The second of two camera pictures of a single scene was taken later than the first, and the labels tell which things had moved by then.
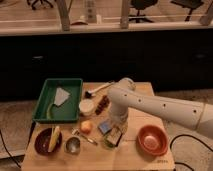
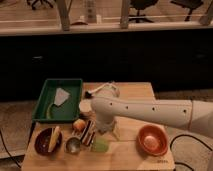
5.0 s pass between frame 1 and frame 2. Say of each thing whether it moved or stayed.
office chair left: stayed
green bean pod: stayed
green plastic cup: moved
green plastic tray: stayed
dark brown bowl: stayed
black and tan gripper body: moved
